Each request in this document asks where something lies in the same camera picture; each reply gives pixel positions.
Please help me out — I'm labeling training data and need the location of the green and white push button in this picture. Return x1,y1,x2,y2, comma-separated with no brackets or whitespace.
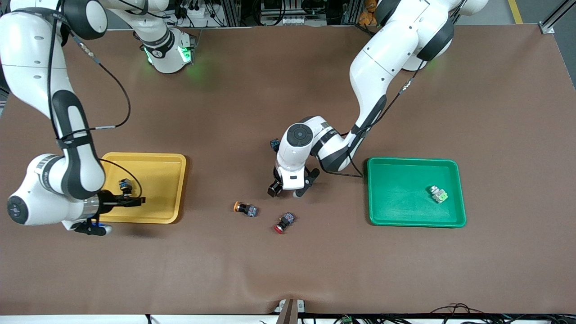
429,185,449,204

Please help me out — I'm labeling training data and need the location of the yellow plastic tray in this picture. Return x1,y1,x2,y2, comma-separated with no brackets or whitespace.
98,152,187,224

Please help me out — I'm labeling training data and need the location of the yellow push button black body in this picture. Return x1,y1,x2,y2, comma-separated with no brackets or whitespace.
234,202,259,218

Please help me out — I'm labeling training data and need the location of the brown table mat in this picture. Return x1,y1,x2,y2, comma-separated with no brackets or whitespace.
0,25,576,315

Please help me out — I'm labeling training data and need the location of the green plastic tray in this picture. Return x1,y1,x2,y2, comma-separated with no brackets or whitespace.
367,157,467,228

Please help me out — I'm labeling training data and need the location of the white power strip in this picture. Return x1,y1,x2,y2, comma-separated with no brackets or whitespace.
185,7,212,27
260,15,312,26

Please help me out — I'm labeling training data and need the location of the bag of orange items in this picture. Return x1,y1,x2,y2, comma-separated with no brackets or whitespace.
359,0,381,26

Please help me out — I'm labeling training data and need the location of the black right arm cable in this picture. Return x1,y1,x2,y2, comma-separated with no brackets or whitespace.
47,0,144,201

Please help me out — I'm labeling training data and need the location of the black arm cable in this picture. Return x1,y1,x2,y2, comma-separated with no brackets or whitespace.
47,0,144,201
315,56,428,178

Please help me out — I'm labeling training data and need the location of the black cable bundle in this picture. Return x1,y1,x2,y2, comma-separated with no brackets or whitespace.
301,314,405,324

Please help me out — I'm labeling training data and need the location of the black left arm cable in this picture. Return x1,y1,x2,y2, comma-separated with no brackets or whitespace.
315,56,428,178

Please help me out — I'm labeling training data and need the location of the black looped cable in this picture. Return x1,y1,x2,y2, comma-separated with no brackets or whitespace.
430,303,576,324

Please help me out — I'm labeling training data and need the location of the aluminium frame post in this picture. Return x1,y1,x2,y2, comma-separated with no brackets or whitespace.
541,0,576,34

